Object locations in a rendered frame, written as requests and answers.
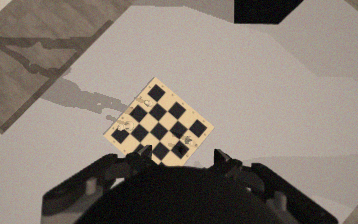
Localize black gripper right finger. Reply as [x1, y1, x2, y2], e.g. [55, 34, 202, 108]
[202, 149, 339, 224]

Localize cream and black chessboard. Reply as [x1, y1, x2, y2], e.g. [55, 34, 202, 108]
[104, 77, 214, 166]

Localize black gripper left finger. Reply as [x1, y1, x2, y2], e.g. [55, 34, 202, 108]
[40, 145, 165, 224]

